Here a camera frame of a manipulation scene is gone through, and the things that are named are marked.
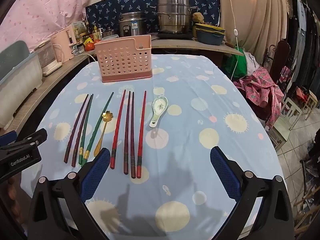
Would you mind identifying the navy printed cloth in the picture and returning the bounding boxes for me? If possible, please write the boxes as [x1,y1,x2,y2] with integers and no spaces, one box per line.
[85,0,220,34]

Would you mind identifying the white stool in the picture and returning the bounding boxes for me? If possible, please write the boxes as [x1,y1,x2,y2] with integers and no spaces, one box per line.
[269,97,304,150]

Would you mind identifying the white cable with switch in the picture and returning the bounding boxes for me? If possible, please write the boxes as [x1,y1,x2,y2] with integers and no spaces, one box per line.
[224,0,247,80]

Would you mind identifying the white green carton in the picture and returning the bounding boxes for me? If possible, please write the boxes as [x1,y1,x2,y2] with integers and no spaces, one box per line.
[71,21,87,34]

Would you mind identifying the white countertop appliance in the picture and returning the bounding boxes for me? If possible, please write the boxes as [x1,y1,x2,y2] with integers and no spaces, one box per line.
[32,39,63,77]

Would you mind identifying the purple chopstick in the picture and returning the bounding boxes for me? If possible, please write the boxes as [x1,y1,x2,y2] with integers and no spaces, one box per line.
[71,98,91,168]
[63,94,89,163]

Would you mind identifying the gold flower spoon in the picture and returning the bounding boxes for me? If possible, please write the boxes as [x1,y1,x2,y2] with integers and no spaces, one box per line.
[94,110,114,156]

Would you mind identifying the white dish drainer grey lid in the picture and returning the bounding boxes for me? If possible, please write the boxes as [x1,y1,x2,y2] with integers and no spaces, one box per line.
[0,41,43,128]

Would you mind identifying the hanging clothes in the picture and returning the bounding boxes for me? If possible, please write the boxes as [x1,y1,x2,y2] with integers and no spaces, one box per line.
[282,0,320,100]

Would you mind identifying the pink perforated utensil basket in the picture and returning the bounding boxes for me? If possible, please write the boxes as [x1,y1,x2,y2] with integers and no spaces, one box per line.
[94,34,153,83]

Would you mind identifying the red chopstick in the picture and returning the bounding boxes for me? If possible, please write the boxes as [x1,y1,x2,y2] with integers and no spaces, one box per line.
[110,89,126,169]
[136,91,147,179]

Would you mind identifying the pink dotted curtain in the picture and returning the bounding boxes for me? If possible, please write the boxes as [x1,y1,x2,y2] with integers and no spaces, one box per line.
[0,0,100,53]

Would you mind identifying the green bag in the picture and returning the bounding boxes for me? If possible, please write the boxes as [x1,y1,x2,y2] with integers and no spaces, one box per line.
[222,46,248,79]

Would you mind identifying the blue spotted tablecloth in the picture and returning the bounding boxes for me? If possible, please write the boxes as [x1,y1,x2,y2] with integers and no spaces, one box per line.
[21,54,285,240]

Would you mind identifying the yellow bowl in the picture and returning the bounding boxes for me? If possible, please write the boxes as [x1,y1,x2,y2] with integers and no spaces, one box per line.
[195,23,225,34]

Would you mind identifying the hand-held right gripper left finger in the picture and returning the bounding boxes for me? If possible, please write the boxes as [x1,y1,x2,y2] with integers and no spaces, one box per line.
[26,147,112,240]

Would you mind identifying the white kettle cord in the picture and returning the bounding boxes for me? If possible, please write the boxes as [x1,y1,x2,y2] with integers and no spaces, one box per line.
[75,52,97,62]

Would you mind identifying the steel rice cooker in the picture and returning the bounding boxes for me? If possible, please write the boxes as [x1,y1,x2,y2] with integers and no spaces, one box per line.
[118,12,150,37]

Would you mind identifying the stainless steel steamer pot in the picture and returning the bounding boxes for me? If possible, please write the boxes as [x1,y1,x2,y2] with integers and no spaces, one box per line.
[156,0,199,34]

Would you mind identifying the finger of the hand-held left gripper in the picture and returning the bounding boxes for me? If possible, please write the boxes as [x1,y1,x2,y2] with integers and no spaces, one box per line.
[0,128,48,153]

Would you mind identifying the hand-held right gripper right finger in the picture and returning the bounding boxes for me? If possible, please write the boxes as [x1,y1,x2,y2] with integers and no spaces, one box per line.
[210,146,295,240]

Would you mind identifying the black induction cooker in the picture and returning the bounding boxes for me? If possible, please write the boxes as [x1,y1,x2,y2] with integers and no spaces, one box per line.
[151,31,198,40]

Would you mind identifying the blue bowl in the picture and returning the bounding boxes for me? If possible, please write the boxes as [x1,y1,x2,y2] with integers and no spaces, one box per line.
[195,29,225,46]

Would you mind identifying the dark brown chopstick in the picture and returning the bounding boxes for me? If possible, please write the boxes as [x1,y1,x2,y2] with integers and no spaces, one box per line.
[130,91,137,179]
[123,91,131,175]

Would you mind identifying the white ceramic spoon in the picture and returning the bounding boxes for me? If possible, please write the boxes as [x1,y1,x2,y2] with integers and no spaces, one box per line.
[149,97,168,128]

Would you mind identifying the dark ornate chair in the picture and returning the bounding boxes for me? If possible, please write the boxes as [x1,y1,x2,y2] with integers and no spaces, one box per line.
[260,40,295,120]

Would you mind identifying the pink pineapple print cloth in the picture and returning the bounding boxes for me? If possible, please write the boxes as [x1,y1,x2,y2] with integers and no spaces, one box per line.
[234,66,284,128]

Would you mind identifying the pink electric kettle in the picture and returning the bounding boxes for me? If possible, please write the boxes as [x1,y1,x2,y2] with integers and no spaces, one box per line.
[51,26,77,63]

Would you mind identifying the beige curtain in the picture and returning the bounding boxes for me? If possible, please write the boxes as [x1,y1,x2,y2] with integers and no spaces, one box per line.
[197,0,290,63]

